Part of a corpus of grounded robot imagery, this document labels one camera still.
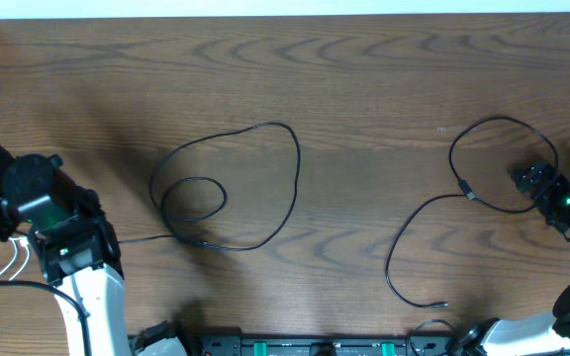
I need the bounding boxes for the black usb cable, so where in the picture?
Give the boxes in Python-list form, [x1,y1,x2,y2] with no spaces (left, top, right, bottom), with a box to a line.
[384,115,560,310]

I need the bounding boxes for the white usb cable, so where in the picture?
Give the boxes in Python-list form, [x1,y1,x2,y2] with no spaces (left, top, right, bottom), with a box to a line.
[0,224,32,283]

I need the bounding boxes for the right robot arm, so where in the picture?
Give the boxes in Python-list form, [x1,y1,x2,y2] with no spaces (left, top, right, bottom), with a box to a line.
[452,162,570,355]

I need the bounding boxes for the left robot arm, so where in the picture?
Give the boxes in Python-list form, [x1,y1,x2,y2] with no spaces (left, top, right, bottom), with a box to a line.
[0,145,187,356]

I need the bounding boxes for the black left camera cable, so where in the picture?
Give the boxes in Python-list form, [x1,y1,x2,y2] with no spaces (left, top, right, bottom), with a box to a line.
[0,279,93,356]

